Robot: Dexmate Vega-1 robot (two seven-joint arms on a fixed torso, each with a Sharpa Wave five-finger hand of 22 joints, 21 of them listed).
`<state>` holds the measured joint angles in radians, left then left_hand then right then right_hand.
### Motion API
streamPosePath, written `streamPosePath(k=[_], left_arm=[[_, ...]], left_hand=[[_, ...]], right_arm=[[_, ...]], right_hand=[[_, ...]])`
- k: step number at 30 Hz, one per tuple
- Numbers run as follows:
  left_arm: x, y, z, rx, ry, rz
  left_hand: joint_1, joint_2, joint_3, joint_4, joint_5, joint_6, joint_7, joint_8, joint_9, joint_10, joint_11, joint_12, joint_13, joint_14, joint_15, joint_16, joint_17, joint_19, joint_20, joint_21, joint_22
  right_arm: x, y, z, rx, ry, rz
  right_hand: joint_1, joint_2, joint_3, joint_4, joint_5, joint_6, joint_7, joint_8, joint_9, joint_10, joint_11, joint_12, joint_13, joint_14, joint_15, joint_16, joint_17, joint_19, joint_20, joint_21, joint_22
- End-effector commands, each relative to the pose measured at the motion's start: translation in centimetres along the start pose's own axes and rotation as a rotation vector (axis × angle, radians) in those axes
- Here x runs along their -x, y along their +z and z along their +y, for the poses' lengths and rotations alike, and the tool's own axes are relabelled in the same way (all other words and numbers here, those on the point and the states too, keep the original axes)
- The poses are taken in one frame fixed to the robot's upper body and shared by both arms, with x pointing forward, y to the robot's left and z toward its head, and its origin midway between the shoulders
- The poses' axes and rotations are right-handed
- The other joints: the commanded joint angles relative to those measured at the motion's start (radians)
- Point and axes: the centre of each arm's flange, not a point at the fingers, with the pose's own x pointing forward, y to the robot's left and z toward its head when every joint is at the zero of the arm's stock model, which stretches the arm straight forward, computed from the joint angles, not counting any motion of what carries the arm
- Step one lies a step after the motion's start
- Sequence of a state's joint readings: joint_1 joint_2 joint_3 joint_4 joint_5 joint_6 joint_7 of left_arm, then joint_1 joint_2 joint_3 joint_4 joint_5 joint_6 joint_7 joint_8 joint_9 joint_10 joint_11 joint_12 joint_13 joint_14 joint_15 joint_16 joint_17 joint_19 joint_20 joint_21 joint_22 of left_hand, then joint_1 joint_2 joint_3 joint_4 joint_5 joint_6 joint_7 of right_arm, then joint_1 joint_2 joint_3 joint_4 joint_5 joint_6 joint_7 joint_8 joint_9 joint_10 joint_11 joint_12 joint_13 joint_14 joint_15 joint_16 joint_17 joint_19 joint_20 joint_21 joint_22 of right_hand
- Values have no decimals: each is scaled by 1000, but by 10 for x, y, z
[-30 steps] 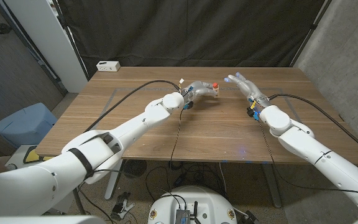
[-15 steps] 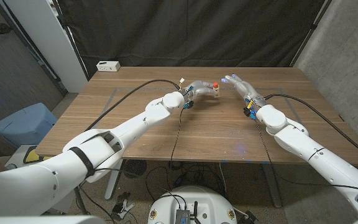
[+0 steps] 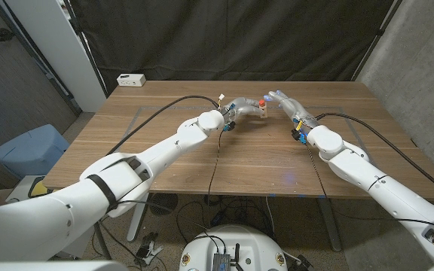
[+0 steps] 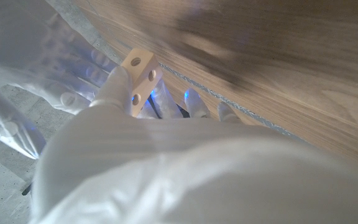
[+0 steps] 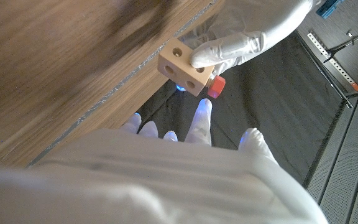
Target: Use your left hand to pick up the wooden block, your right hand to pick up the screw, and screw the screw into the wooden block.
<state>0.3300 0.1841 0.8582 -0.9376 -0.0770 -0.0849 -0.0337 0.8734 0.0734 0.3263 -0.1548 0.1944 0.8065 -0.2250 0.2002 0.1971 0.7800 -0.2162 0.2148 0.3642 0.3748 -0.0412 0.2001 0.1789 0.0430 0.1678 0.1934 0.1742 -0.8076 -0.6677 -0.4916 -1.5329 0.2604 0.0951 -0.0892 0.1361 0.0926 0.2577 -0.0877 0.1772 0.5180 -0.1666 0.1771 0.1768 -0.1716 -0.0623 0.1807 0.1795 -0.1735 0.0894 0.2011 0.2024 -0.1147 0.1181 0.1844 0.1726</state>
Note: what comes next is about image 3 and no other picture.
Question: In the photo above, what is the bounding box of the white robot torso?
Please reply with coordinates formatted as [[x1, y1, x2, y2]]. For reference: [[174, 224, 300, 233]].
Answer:
[[179, 224, 289, 271]]

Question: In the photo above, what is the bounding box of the grey electronics box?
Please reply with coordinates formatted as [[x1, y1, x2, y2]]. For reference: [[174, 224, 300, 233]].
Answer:
[[212, 252, 231, 271]]

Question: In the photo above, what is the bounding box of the blue plastic bin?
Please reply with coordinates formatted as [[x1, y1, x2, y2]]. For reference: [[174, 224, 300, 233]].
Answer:
[[0, 123, 70, 180]]

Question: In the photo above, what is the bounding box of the round black floor fan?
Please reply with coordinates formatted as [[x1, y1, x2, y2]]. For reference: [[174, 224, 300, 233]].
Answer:
[[148, 193, 179, 217]]

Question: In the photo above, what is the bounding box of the white power strip box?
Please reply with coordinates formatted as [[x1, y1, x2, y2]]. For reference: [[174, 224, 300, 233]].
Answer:
[[116, 73, 147, 87]]

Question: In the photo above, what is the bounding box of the small black device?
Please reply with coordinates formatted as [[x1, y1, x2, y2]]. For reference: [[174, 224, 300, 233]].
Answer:
[[295, 254, 316, 271]]

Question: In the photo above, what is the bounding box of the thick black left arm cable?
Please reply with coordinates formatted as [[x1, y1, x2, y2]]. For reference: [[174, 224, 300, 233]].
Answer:
[[94, 95, 221, 260]]

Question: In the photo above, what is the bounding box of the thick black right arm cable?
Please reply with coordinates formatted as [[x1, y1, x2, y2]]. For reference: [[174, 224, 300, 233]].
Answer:
[[314, 112, 434, 202]]

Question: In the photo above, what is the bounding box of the tangle of black floor cables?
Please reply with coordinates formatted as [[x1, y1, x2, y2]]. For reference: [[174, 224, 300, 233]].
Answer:
[[175, 194, 274, 242]]

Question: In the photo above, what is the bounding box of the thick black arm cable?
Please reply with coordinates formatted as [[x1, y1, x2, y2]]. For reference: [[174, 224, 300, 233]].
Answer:
[[94, 95, 221, 260], [314, 112, 434, 202]]

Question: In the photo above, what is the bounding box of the yellow black object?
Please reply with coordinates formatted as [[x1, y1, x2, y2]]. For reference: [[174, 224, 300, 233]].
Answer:
[[28, 177, 54, 199]]

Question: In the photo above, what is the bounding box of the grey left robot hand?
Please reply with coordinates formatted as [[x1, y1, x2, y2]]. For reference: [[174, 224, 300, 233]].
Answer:
[[219, 96, 267, 127]]

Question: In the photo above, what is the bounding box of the white pillar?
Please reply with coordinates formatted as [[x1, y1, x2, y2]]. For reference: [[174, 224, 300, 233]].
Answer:
[[4, 0, 107, 113]]

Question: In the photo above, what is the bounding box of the black white floor gadget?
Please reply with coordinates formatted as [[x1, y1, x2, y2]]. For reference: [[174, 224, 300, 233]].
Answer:
[[133, 232, 164, 267]]

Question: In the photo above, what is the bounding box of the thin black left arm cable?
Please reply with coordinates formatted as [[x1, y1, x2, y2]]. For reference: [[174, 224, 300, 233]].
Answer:
[[117, 129, 225, 206]]

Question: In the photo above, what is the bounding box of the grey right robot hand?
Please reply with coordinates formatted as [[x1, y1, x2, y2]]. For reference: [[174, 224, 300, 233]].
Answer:
[[267, 90, 319, 133]]

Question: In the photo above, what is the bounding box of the white table leg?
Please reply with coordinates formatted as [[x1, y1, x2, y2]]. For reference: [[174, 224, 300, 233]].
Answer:
[[126, 193, 149, 242]]

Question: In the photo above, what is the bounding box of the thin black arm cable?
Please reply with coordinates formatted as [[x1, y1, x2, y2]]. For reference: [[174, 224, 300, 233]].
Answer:
[[117, 129, 225, 206], [305, 145, 434, 238]]

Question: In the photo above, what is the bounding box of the grey table leg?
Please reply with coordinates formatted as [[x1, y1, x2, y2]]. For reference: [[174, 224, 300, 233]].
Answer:
[[316, 197, 342, 252]]

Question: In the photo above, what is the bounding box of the black backdrop stand pole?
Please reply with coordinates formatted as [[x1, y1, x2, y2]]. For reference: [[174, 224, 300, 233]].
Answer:
[[352, 0, 405, 81], [63, 0, 109, 98]]

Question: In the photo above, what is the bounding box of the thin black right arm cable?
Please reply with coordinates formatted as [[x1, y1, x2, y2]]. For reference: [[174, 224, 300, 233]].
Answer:
[[305, 145, 434, 238]]

